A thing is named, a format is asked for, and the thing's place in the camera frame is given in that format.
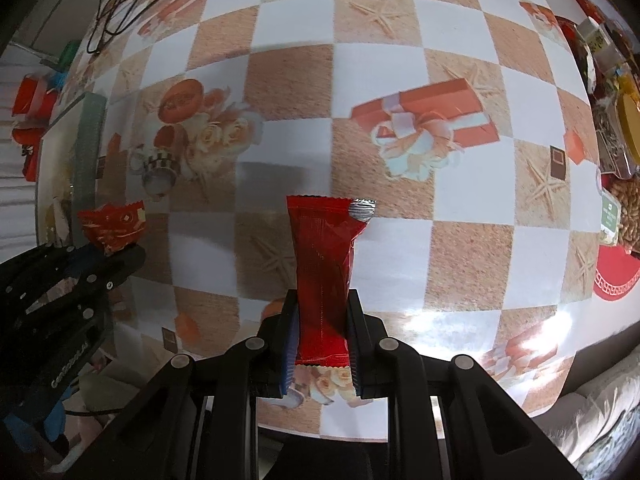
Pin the white sofa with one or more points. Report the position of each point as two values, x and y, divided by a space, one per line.
596 425

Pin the red patterned snack packet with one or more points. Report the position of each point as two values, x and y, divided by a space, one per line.
111 227

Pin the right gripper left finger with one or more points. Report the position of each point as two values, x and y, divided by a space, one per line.
197 419

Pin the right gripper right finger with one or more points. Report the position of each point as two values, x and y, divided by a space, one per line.
445 419

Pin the peanut bag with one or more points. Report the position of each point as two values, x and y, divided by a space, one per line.
620 213

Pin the green storage box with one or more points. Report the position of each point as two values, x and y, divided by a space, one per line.
66 172

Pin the red round plate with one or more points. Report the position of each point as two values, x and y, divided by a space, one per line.
616 273

